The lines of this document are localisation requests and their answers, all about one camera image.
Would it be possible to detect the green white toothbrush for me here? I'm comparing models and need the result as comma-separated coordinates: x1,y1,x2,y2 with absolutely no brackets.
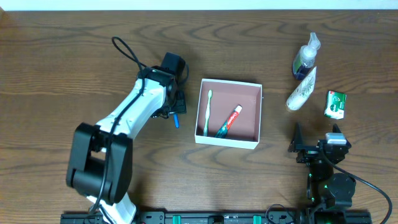
203,90,213,136

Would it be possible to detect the red green toothpaste tube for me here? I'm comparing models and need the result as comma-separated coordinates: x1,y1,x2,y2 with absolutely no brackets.
215,105,243,138

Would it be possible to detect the blue disposable razor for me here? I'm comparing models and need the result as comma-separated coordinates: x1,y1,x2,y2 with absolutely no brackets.
174,113,180,128

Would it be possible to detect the green white soap packet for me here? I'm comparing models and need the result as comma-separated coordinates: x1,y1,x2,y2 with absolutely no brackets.
324,90,346,119

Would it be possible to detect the white square cardboard box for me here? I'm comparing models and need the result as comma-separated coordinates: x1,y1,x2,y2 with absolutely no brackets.
195,78,262,149

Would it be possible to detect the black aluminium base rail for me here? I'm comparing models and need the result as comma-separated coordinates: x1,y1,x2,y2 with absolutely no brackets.
60,208,373,224

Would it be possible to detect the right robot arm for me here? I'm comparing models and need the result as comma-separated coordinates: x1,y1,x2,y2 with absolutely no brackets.
288,124,356,223

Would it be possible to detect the clear blue soap pump bottle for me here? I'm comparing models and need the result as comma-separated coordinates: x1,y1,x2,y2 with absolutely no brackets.
292,32,321,80

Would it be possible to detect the white floral lotion tube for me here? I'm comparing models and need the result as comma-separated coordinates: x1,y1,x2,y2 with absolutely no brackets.
285,67,317,111

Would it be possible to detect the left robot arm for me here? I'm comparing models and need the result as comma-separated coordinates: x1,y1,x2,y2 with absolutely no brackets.
60,52,188,223

